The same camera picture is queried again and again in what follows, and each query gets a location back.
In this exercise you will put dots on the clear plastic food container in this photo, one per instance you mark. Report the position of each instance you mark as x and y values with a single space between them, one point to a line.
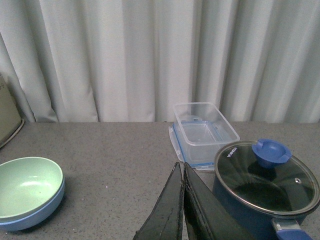
206 111

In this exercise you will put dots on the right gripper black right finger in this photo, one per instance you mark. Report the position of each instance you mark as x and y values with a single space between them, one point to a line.
206 218

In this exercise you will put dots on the green bowl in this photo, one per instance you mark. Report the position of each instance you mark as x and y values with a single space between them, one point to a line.
26 185

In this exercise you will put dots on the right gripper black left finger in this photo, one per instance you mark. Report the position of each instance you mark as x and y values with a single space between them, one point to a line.
165 222

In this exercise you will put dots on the blue bowl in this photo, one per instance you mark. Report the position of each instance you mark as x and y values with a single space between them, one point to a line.
36 217

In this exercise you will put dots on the clear lid with blue clips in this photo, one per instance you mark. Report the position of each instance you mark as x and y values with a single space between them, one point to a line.
195 143

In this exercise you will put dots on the blue saucepan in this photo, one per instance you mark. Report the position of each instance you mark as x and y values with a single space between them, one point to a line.
257 223

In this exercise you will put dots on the cream toaster with chrome top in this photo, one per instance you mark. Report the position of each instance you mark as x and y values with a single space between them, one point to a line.
10 120

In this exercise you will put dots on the white curtain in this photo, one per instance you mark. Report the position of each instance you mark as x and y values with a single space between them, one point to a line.
132 60

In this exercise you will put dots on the glass lid with blue knob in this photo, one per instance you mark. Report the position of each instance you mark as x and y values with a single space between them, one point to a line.
265 176

